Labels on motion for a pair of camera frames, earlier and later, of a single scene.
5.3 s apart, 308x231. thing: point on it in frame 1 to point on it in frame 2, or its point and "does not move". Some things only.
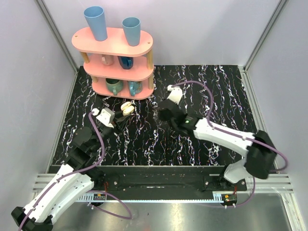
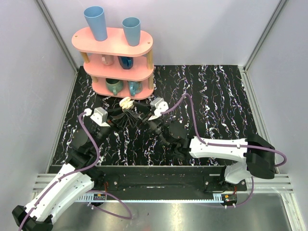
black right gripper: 160,116 to 146,111
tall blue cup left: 96,17 does not move
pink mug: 107,59 does not move
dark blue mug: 126,62 does not move
